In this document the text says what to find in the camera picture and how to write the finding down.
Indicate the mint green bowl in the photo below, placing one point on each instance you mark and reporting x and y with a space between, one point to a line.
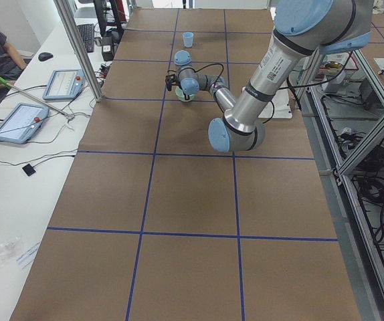
181 96

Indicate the light blue plastic cup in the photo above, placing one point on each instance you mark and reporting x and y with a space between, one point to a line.
188 38

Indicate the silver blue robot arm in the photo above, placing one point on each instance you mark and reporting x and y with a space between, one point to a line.
300 28

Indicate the black keyboard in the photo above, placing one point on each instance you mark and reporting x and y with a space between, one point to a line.
86 32

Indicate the far blue teach pendant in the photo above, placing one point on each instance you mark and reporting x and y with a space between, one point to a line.
64 85

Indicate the blue teach pendant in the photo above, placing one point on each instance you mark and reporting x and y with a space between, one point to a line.
22 123
64 85

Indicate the black computer mouse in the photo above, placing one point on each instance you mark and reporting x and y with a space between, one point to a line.
44 56

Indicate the near blue teach pendant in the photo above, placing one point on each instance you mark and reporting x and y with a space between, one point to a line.
22 123

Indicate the small black square pad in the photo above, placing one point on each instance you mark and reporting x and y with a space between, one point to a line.
29 170

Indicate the clear plastic bag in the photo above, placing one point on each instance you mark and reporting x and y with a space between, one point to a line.
10 249

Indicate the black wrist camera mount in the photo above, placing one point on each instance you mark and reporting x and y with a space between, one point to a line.
170 81

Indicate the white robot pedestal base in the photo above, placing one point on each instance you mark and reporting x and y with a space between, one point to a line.
280 109

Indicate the aluminium frame post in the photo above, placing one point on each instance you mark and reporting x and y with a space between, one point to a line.
69 23

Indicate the metal rod green handle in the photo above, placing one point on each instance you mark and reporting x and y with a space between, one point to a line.
9 85

